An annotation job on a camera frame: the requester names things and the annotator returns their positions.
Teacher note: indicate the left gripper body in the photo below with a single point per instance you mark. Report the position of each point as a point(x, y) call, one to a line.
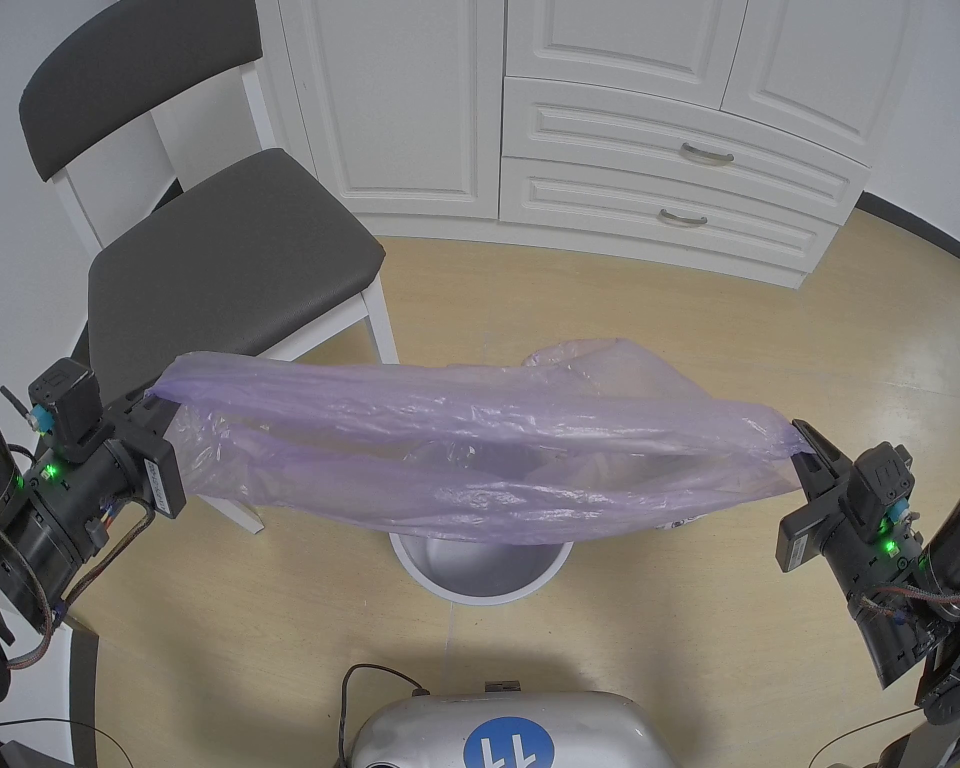
point(161, 480)

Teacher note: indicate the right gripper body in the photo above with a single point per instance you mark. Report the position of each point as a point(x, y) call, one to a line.
point(806, 540)

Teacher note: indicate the purple plastic bag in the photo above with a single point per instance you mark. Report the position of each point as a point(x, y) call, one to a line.
point(450, 450)

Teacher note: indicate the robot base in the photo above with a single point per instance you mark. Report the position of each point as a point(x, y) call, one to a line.
point(420, 735)

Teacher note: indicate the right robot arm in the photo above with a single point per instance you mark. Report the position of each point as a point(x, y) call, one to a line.
point(900, 637)

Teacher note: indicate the white trash bin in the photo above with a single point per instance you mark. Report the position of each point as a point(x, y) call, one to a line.
point(480, 574)

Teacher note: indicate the white printed wrapper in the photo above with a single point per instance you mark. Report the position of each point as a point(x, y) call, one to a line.
point(670, 525)

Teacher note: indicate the white chair with grey cushions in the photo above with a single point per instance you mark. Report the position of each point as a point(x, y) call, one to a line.
point(225, 247)

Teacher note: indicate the white wardrobe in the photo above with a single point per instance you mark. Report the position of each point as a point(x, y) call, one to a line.
point(622, 37)

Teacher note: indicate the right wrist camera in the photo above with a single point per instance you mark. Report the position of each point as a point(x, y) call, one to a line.
point(885, 480)

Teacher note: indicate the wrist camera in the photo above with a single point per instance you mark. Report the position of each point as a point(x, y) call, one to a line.
point(71, 405)
point(885, 480)

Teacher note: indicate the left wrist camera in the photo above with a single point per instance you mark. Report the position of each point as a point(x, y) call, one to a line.
point(71, 405)

